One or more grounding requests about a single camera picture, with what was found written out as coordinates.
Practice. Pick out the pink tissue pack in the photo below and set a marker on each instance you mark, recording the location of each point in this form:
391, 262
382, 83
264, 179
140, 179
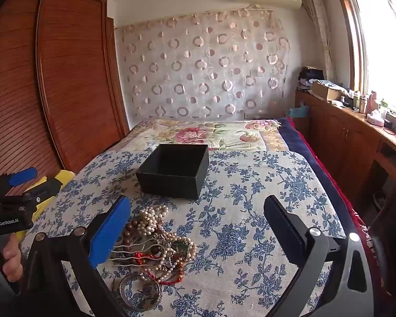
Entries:
375, 119

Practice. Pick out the cardboard box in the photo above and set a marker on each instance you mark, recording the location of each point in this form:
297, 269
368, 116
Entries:
325, 90

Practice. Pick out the silver wavy hairpin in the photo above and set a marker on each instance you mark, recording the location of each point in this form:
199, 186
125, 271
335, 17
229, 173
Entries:
132, 246

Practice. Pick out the wooden-framed window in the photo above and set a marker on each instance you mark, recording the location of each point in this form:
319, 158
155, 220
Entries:
379, 39

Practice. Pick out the black box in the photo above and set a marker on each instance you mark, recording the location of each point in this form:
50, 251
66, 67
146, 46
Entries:
171, 178

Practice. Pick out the white wall socket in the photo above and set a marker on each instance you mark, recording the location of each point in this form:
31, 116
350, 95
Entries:
247, 115

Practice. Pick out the blue floral cloth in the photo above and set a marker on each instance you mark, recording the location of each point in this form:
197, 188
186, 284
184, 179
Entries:
244, 211

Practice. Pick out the pink floral blanket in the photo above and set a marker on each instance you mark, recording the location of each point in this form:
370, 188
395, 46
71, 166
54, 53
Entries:
191, 132

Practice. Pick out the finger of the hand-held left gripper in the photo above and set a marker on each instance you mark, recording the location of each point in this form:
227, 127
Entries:
23, 175
46, 190

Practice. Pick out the green jade pendant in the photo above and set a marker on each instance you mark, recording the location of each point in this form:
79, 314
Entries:
181, 248

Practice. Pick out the wooden wardrobe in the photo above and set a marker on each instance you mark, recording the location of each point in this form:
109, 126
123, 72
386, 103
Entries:
69, 89

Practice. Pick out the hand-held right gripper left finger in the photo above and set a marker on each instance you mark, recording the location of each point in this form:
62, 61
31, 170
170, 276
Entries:
110, 231

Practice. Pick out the pink bottle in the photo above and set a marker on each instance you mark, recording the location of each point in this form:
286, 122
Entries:
373, 102

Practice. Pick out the white patterned drape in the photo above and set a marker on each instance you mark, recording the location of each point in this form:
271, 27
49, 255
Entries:
318, 23

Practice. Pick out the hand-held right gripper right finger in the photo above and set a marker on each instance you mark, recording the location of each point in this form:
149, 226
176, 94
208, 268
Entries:
285, 229

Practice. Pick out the silver bangle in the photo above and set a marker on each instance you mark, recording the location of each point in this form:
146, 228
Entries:
123, 285

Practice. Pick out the navy blanket with red edge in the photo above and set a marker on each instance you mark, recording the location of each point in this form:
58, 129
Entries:
313, 158

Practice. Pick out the circle-patterned sheer curtain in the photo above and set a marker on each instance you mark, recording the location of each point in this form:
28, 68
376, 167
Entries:
201, 66

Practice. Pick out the wooden cabinet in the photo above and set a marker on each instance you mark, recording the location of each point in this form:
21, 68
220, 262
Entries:
346, 138

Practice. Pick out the teal bag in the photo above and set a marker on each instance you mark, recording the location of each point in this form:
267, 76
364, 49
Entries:
298, 111

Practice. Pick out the pile of dark clothes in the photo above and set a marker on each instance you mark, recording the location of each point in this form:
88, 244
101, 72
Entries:
308, 76

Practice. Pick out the person's left hand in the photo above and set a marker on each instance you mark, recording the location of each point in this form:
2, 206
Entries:
11, 257

